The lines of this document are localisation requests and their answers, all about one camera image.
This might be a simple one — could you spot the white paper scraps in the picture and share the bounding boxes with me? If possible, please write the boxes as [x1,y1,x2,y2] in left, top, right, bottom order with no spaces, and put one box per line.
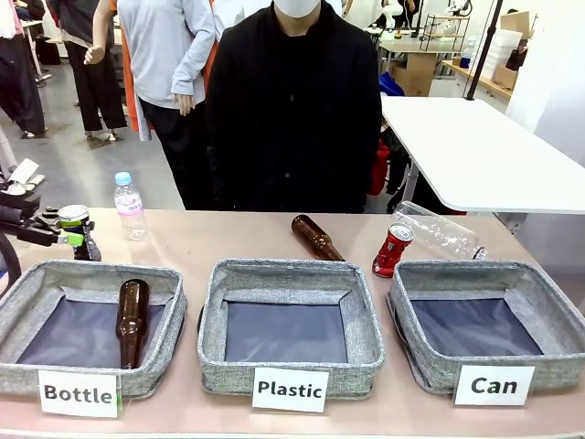
[5,157,48,197]

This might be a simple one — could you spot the grey fabric basket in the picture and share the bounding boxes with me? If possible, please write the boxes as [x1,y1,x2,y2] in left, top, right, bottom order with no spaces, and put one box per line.
[197,257,387,401]
[0,259,189,400]
[386,259,585,396]

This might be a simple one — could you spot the red bag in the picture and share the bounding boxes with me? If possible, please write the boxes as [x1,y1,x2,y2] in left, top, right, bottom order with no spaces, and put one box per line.
[367,138,392,198]

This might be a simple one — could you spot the white Bottle label card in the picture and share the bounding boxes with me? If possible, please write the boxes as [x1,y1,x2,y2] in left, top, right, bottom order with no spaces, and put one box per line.
[37,369,122,419]

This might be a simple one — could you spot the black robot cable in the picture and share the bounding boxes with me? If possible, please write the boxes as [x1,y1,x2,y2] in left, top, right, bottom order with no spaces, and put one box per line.
[0,231,23,296]

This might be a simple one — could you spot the black stand pole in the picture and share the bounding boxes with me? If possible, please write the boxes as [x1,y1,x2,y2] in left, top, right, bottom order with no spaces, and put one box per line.
[464,0,505,102]

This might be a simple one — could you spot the white Plastic label card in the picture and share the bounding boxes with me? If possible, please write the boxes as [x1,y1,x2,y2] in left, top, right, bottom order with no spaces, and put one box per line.
[250,366,331,414]

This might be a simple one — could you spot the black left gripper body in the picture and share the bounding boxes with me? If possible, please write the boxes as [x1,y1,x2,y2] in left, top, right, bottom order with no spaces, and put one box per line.
[0,191,61,249]

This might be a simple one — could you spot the small pink-label water bottle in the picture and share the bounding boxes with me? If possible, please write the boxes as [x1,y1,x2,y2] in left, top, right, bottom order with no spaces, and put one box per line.
[112,171,148,242]

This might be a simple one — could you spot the black wire shelf rack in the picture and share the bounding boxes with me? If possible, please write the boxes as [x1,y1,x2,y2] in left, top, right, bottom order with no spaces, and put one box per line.
[419,13,472,53]

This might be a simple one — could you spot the blue-label bottle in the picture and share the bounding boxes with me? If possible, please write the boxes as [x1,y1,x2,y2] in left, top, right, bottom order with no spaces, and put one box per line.
[460,38,477,70]

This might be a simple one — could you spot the white Can label card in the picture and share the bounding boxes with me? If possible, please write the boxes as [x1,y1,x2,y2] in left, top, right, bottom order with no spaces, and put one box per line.
[452,364,537,407]

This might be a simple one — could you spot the red crushed drink can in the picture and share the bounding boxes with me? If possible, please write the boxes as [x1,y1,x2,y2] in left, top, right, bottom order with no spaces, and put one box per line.
[371,222,416,279]

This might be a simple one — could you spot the brown cardboard box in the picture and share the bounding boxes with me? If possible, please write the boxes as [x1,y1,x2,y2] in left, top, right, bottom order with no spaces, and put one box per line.
[499,10,537,40]

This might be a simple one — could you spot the large clear plastic bottle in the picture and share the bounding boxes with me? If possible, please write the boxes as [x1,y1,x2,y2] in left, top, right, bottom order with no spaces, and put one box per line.
[390,200,488,262]

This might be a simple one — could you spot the green and black drink can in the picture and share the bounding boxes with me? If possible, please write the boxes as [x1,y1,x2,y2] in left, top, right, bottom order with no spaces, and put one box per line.
[57,204,103,262]

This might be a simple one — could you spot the brown glass bottle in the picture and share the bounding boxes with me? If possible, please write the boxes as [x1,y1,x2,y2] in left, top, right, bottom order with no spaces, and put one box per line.
[114,279,152,370]
[291,214,346,263]

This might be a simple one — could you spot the stack of white plastic boxes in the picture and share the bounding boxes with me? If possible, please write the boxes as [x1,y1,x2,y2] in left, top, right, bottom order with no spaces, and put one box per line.
[481,28,524,81]

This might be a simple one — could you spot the white folding table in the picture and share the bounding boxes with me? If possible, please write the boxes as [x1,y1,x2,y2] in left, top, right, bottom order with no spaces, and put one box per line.
[379,94,585,216]

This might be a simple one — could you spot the white face mask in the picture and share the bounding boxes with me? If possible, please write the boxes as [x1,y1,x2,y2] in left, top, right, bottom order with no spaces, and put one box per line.
[271,0,322,19]

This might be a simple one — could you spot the person in black coat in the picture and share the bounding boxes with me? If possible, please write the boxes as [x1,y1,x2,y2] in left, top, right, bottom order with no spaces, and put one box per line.
[205,0,385,215]

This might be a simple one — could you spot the wooden work table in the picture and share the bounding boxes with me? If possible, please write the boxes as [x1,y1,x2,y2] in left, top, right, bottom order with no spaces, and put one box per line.
[378,37,461,98]

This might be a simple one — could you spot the blue cloth bundle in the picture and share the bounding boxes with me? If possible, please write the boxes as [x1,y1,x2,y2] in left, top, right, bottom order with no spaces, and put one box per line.
[378,70,407,98]

